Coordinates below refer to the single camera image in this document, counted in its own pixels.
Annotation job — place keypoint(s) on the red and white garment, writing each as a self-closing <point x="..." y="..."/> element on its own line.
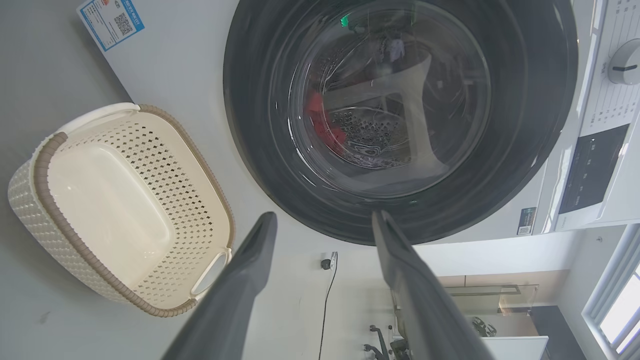
<point x="316" y="106"/>

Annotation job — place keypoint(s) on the white front-load washing machine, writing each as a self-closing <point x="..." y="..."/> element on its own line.
<point x="185" y="70"/>

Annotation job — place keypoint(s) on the black wall plug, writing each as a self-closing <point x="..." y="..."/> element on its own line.
<point x="326" y="262"/>

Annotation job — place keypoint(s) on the white framed window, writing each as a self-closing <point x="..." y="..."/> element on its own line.
<point x="617" y="305"/>

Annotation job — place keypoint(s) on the white desk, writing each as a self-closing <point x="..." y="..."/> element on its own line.
<point x="515" y="348"/>

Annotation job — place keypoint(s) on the small dark QR sticker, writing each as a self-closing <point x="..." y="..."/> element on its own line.
<point x="526" y="221"/>

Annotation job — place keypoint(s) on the black washer display panel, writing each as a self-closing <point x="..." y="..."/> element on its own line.
<point x="592" y="167"/>

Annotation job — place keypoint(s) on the cream perforated laundry basket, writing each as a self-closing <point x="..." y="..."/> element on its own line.
<point x="110" y="200"/>

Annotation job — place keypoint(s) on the blue energy label sticker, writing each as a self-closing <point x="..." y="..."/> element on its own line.
<point x="110" y="22"/>

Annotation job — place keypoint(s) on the white washing machine control dial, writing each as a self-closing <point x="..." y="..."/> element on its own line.
<point x="626" y="62"/>

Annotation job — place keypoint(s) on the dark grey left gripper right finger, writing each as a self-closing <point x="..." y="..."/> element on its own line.
<point x="425" y="310"/>

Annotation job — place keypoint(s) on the black glass washing machine door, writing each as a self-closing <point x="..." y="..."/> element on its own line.
<point x="260" y="125"/>

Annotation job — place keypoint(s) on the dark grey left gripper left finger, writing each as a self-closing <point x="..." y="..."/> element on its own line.
<point x="225" y="300"/>

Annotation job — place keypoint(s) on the black office chair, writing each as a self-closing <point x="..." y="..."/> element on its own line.
<point x="380" y="342"/>

